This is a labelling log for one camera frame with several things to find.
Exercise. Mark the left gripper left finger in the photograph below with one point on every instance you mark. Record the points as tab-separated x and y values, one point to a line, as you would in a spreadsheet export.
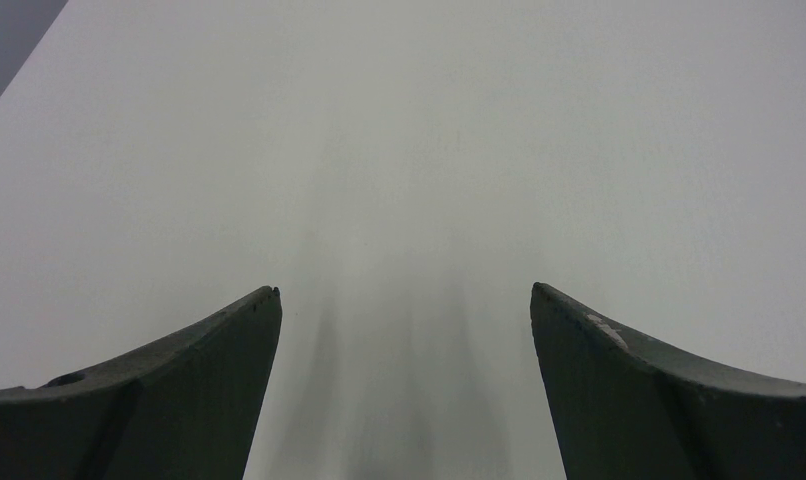
185	406

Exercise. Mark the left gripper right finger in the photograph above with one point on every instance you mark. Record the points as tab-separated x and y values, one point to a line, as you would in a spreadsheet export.
626	405

